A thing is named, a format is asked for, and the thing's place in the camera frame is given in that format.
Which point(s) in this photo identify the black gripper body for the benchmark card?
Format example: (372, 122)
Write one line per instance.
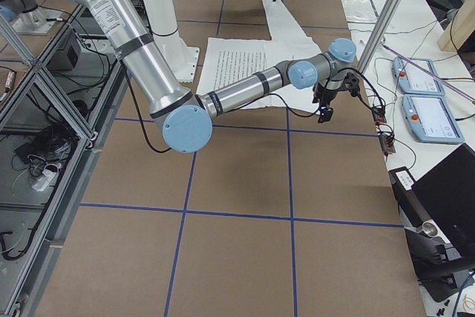
(326, 98)

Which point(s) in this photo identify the white printed t-shirt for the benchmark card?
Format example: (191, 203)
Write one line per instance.
(230, 60)

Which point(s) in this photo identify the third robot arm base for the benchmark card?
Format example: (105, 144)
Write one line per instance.
(28, 18)

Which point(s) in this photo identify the small electronics board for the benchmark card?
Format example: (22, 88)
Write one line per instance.
(385, 133)

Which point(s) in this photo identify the clear plastic bag sheet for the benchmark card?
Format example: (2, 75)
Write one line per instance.
(360, 11)

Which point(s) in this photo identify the far blue teach pendant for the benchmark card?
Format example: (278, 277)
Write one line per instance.
(412, 81)

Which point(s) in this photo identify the blue teach pendant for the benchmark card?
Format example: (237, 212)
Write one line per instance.
(412, 81)
(431, 120)

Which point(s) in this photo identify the near blue teach pendant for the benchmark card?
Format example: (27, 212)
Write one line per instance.
(431, 120)

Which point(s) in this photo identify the reacher grabber stick tool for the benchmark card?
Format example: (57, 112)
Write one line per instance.
(432, 75)

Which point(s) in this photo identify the black laptop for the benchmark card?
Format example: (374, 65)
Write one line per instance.
(447, 194)

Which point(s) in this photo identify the black monitor stand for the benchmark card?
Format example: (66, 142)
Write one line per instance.
(438, 265)

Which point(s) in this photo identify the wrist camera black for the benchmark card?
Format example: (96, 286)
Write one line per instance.
(351, 84)

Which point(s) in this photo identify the white camera mast with base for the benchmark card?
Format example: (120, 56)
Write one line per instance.
(181, 58)

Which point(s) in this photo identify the aluminium frame post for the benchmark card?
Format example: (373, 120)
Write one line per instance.
(389, 8)

